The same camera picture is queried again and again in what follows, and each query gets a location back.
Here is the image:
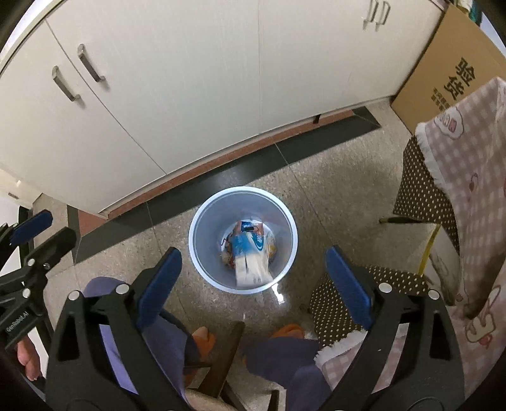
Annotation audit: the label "blue white snack packet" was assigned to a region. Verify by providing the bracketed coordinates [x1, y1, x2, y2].
[229, 231, 277, 286]

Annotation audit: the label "brown polka dot cloth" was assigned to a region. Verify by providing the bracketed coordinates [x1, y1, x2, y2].
[308, 136, 461, 348]

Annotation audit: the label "blue cookie wrapper pink ends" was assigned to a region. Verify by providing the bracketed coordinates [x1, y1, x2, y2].
[236, 220, 265, 237]

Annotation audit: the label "yellow strap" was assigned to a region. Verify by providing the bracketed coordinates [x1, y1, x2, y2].
[418, 225, 442, 274]

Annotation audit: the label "brown cardboard box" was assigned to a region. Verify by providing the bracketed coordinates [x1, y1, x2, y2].
[391, 4, 506, 137]

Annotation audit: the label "cream cabinet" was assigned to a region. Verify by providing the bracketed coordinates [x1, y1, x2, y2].
[0, 0, 447, 217]

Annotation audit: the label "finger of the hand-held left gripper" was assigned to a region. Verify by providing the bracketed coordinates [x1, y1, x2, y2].
[0, 211, 53, 254]
[0, 228, 77, 301]

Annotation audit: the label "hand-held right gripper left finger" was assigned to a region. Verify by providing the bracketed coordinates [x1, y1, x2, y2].
[41, 247, 190, 411]

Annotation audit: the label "person's left hand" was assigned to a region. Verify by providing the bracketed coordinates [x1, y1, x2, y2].
[17, 336, 45, 382]

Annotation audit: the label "orange white snack bag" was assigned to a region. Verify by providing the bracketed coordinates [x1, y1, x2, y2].
[259, 225, 277, 261]

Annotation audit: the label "metal cabinet handle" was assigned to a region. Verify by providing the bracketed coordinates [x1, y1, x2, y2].
[375, 0, 392, 31]
[77, 44, 107, 83]
[52, 65, 82, 102]
[363, 0, 378, 29]

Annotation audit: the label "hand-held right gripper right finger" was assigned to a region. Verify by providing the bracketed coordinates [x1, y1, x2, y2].
[316, 245, 465, 411]

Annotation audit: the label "white plastic trash bin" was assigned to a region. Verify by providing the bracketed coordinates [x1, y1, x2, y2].
[188, 187, 299, 293]

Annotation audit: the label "person's right leg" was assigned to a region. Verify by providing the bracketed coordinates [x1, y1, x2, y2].
[244, 336, 333, 411]

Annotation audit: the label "orange slipper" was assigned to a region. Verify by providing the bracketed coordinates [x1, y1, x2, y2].
[191, 326, 216, 357]
[270, 324, 306, 341]

